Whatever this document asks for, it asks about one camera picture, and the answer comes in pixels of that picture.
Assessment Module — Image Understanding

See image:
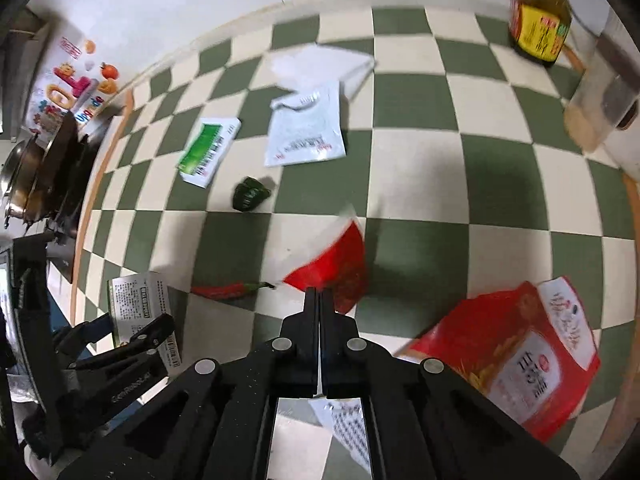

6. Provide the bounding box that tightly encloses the white paper tissue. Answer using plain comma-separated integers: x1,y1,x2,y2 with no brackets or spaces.
269,43,378,102

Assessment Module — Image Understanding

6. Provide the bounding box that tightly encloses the large red snack bag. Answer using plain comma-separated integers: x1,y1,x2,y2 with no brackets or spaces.
399,275,602,444

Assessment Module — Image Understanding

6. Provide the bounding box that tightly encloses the dark green pepper piece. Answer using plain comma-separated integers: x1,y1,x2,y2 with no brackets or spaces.
232,176,274,214

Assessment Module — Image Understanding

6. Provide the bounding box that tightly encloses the dark sauce bottle yellow label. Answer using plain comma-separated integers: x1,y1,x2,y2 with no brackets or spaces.
507,0,574,69

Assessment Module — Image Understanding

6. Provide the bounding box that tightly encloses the white packet with red print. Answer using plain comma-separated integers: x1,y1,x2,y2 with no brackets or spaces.
263,80,347,168

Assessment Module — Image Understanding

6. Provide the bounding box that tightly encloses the red chili pepper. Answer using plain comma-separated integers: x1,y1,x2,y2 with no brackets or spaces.
191,281,277,304

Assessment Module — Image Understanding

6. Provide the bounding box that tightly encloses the small red wrapper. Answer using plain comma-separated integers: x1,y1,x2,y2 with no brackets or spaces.
282,204,371,317

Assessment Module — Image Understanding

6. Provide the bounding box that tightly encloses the clear plastic container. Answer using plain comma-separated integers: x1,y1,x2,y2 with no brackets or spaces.
563,7,640,157

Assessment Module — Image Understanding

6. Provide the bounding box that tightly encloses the metal pot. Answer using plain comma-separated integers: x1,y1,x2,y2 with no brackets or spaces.
0,136,51,228

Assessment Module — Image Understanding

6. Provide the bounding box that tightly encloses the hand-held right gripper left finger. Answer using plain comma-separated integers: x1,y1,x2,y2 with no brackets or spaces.
57,287,319,480

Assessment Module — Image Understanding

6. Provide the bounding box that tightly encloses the green and white packet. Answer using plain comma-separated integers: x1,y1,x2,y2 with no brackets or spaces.
177,117,243,189

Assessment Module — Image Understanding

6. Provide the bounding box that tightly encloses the colourful wall sticker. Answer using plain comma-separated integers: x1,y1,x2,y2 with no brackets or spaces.
27,35,122,133

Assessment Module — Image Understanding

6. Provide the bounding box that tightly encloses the white printed packet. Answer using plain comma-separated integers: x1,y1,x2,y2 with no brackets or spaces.
107,270,182,377

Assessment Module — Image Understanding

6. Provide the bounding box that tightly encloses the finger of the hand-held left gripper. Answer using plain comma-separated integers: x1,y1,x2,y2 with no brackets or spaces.
51,312,117,367
64,313,177,442

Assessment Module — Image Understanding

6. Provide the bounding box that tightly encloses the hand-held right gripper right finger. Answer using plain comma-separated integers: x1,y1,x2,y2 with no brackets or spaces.
320,289,582,480

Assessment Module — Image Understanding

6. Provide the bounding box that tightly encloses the green white checkered tablecloth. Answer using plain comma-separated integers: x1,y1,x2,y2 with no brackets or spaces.
70,4,640,480

